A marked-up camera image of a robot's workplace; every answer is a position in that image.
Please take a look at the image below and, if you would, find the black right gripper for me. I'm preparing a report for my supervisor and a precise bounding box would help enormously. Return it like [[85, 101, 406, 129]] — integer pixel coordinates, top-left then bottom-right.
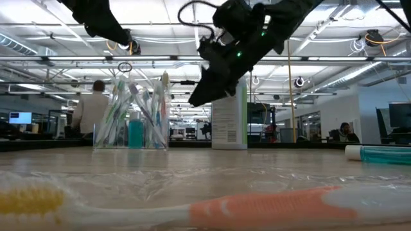
[[188, 30, 274, 107]]

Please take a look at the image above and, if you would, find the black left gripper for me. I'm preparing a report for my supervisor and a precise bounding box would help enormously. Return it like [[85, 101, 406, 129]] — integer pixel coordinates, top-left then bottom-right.
[[59, 0, 132, 45]]

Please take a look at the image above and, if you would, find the teal mouthwash bottle white cap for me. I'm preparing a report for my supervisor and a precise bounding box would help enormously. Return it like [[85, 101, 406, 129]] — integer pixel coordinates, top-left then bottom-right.
[[344, 144, 411, 166], [127, 110, 144, 150]]

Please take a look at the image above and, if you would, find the white wipes canister green stripe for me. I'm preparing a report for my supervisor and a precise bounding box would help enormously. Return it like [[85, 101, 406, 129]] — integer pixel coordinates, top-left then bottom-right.
[[211, 76, 249, 151]]

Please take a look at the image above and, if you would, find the black background machine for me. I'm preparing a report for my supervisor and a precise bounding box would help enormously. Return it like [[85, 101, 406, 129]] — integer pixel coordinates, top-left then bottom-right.
[[247, 102, 276, 144]]

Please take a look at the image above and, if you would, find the long ceiling light bar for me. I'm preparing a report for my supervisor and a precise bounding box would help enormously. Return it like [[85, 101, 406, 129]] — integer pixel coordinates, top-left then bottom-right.
[[0, 55, 411, 62]]

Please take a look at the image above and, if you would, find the standing person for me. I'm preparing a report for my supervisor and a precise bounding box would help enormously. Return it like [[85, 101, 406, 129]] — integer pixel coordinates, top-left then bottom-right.
[[71, 79, 110, 137]]

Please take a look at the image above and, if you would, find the computer monitor blue screen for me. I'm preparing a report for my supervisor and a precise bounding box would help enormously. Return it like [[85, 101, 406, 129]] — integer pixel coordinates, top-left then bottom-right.
[[8, 111, 33, 125]]

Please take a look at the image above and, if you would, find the seated person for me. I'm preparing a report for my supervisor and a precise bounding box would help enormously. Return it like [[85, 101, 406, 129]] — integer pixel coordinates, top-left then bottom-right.
[[330, 121, 361, 144]]

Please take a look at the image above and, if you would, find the black office chair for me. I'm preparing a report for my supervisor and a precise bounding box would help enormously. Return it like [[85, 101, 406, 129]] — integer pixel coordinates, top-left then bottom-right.
[[375, 107, 390, 144]]

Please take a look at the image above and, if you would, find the dark computer monitor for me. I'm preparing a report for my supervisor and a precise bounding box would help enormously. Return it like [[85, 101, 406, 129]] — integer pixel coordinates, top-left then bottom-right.
[[388, 102, 411, 129]]

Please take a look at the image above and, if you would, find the black background camera stand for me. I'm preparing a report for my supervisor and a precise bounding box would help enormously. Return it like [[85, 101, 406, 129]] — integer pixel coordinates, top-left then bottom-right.
[[166, 80, 202, 86]]

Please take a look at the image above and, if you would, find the black ceiling cable reel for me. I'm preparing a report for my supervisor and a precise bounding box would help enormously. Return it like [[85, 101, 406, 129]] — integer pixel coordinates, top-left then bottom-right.
[[128, 37, 142, 56], [365, 28, 385, 47]]

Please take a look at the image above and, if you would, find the black hanging cable with coil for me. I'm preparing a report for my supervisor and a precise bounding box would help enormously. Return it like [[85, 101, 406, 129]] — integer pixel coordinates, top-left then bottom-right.
[[249, 69, 254, 137]]

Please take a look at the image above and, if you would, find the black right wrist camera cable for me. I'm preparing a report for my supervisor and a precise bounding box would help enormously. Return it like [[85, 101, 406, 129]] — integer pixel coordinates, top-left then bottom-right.
[[177, 0, 216, 40]]

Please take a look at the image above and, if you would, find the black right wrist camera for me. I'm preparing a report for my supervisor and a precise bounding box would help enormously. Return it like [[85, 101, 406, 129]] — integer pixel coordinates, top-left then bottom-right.
[[213, 0, 258, 38]]

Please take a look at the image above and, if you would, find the black aluminium table frame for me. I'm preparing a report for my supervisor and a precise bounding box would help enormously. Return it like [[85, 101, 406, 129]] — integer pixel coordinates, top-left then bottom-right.
[[0, 138, 411, 153]]

